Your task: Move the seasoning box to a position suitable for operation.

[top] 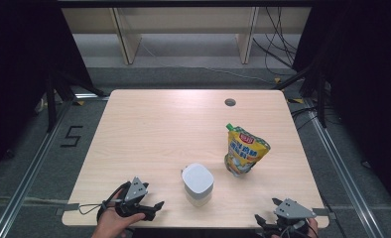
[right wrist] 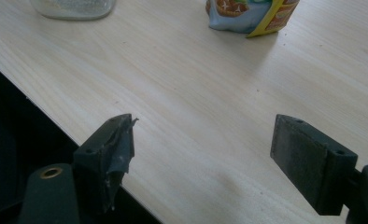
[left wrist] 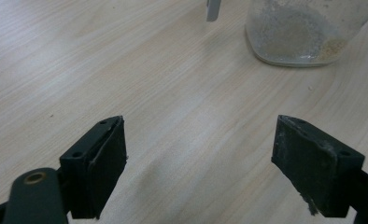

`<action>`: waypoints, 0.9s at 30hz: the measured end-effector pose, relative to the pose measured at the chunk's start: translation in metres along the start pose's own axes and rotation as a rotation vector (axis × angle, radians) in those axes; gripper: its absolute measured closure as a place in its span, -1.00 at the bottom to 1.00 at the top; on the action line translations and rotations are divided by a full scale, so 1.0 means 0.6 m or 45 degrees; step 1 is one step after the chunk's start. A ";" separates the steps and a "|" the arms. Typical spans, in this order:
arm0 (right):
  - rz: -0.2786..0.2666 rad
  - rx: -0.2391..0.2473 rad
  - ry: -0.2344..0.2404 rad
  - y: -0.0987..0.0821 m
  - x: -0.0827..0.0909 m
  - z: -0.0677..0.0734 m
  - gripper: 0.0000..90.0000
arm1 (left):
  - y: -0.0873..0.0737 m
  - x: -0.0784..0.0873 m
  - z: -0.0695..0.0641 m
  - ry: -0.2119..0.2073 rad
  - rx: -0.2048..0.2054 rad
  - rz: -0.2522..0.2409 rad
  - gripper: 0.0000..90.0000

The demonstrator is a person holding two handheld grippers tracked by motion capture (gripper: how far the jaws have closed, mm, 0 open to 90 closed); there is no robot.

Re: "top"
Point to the metal floor rail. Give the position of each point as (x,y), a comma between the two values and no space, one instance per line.
(34,165)
(340,165)

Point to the black metal stand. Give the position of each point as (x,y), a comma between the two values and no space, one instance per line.
(321,99)
(51,105)

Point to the grey table grommet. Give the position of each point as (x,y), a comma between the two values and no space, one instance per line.
(230,102)

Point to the dark curtain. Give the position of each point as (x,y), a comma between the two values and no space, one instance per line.
(15,66)
(372,82)

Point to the grey tape strip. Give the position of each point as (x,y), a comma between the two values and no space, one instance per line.
(324,213)
(71,207)

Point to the person's right hand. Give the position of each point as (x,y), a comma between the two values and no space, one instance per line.
(313,229)

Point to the black tape number mark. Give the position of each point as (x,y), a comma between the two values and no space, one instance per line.
(67,145)

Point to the clear jar with white lid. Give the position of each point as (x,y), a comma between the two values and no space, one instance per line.
(198,180)

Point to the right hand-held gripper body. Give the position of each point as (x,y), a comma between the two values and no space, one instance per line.
(291,211)

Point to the person's left hand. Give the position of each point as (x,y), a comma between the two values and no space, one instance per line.
(109,223)

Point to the yellow seasoning pouch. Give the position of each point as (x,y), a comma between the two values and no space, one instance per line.
(246,152)

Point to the wooden shelf unit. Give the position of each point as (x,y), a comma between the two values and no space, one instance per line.
(183,20)

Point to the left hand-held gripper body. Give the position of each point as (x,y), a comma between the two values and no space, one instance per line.
(135,191)

